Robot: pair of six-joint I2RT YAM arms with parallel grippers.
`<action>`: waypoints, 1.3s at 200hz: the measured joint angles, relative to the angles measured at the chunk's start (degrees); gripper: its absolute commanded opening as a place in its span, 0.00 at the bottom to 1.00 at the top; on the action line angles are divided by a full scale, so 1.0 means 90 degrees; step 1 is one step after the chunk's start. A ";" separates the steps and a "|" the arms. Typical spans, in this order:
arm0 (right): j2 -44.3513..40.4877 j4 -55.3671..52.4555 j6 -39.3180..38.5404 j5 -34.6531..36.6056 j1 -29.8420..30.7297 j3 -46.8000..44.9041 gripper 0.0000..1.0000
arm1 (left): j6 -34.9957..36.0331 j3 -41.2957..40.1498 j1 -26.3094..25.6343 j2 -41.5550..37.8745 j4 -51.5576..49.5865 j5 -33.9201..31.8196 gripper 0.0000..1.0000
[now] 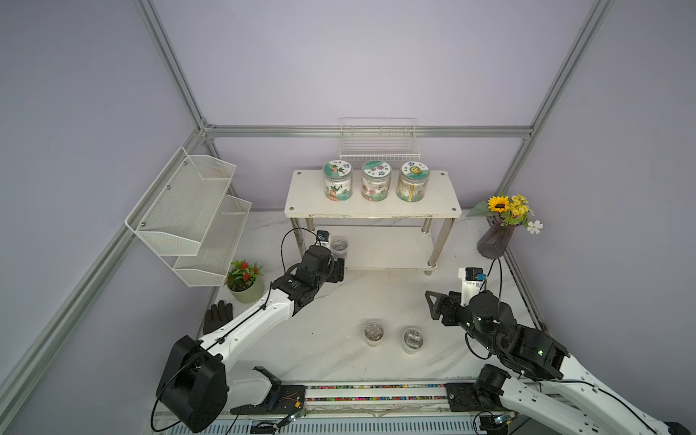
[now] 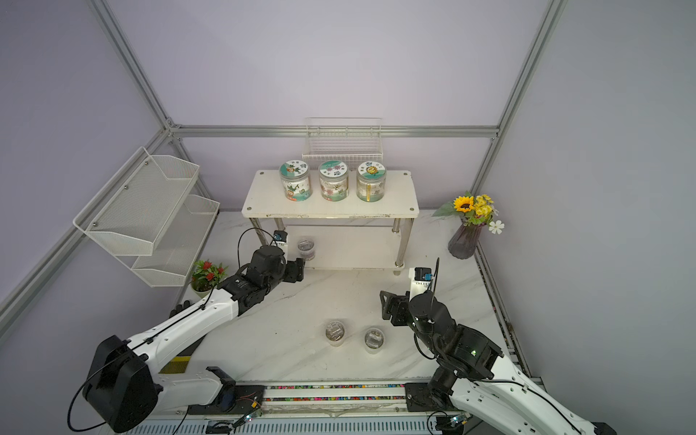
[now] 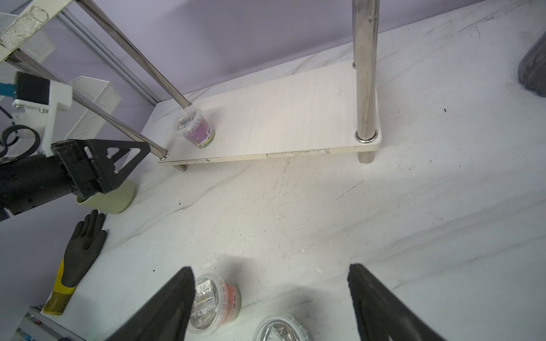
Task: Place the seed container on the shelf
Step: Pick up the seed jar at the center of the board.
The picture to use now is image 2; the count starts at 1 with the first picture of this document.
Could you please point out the small clear jar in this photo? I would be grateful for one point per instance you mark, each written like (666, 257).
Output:
(335, 332)
(306, 248)
(374, 340)

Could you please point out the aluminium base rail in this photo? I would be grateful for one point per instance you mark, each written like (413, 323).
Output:
(380, 407)

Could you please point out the sunflower bouquet in dark vase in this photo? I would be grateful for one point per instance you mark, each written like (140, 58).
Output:
(475, 213)

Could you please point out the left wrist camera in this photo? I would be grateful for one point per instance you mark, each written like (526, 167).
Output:
(280, 239)

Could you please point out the small red flower pot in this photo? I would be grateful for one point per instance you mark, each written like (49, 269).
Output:
(206, 276)

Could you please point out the black rubber glove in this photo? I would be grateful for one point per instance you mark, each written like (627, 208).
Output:
(180, 362)

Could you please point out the white two-tier shelf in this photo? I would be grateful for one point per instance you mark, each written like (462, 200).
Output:
(350, 234)

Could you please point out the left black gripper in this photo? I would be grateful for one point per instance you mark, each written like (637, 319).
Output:
(295, 270)

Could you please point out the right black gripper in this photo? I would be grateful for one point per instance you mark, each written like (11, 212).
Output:
(401, 302)

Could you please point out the white wire basket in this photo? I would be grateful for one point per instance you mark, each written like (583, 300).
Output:
(352, 140)

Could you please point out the seed jar sunflower lid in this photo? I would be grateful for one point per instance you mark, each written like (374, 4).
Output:
(370, 181)

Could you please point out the seed jar purple flower lid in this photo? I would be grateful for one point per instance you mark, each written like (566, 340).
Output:
(334, 182)

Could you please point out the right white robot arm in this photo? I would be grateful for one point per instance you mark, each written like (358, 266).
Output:
(475, 376)

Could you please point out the white mesh wall rack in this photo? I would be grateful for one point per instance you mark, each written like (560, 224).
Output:
(149, 218)

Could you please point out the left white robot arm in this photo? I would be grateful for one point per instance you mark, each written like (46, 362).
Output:
(124, 384)

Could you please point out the seed jar green plant lid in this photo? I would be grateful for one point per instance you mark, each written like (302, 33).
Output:
(295, 177)

